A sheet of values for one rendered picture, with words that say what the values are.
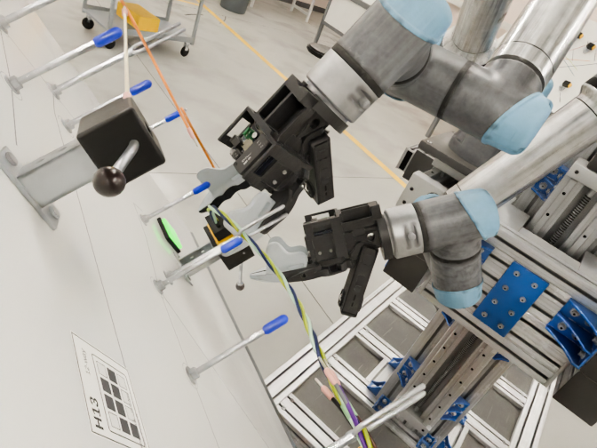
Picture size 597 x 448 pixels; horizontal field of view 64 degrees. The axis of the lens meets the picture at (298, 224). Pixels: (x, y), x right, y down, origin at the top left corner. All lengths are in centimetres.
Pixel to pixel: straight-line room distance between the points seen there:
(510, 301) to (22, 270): 110
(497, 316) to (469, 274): 50
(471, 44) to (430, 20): 57
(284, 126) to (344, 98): 7
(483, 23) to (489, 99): 47
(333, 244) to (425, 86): 24
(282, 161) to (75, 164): 28
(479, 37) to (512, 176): 35
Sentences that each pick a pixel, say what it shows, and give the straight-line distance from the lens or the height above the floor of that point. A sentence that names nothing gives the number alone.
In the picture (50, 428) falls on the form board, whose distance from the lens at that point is 19.
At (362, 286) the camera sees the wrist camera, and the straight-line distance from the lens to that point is 71.
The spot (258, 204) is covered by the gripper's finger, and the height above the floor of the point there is 119.
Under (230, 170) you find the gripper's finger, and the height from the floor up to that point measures 120.
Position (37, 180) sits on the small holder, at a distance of 28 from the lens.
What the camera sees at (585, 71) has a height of 125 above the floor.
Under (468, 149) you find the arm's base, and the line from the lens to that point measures 116.
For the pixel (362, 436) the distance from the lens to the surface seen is 34.
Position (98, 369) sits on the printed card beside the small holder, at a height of 128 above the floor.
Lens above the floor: 147
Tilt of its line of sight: 31 degrees down
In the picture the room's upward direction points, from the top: 24 degrees clockwise
